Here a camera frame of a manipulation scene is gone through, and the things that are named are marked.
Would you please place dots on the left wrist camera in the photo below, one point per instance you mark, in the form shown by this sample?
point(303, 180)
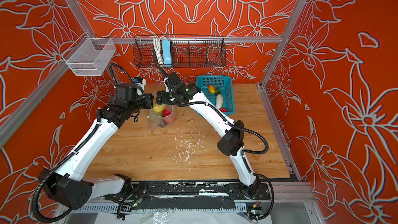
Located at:
point(130, 92)

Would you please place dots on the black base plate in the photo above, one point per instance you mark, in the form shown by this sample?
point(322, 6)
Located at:
point(233, 190)

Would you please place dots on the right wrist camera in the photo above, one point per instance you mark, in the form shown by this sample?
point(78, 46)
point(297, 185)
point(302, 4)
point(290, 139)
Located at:
point(172, 82)

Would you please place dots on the clear zip top bag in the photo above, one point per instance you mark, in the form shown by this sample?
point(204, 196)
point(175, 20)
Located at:
point(153, 121)

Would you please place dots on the yellow potato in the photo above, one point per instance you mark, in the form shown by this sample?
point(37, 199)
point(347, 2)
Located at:
point(158, 108)

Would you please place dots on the yellow red peach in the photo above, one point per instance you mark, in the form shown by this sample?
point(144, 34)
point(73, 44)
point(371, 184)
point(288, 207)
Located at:
point(211, 89)

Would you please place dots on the white radish with leaves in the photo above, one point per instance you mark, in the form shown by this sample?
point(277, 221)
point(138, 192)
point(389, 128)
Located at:
point(219, 98)

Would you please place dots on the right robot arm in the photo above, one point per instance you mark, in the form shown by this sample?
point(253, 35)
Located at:
point(231, 132)

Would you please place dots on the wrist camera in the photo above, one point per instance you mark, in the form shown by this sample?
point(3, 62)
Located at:
point(172, 82)
point(130, 92)

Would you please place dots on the clear wire wall basket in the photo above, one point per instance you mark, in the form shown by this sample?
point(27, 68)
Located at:
point(89, 59)

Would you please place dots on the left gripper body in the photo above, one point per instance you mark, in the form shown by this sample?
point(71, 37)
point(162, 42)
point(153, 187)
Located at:
point(144, 102)

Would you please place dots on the black wire wall basket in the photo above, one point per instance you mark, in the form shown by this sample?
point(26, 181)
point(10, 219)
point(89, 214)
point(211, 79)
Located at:
point(186, 51)

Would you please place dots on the turquoise plastic basket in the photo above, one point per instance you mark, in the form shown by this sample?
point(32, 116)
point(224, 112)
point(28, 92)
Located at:
point(224, 83)

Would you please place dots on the light blue box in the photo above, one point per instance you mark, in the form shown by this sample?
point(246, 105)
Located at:
point(166, 48)

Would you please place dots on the green cabbage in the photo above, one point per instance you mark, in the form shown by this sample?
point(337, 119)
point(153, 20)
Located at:
point(154, 113)

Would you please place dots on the dark avocado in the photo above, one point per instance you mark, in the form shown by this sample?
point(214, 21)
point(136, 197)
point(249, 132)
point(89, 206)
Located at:
point(162, 124)

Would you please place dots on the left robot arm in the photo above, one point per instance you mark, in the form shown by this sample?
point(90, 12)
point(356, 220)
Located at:
point(65, 182)

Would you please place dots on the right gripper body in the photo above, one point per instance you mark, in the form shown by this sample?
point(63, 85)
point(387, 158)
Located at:
point(167, 97)

